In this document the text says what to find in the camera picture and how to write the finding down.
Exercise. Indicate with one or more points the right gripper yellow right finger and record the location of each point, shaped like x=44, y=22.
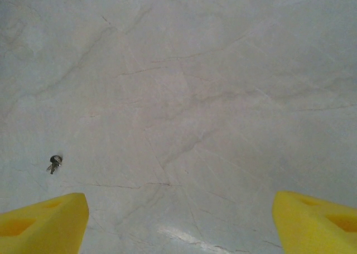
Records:
x=312, y=229

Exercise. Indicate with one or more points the small silver key bunch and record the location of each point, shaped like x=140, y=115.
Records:
x=53, y=162

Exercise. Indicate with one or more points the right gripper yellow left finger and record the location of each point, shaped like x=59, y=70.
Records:
x=42, y=229

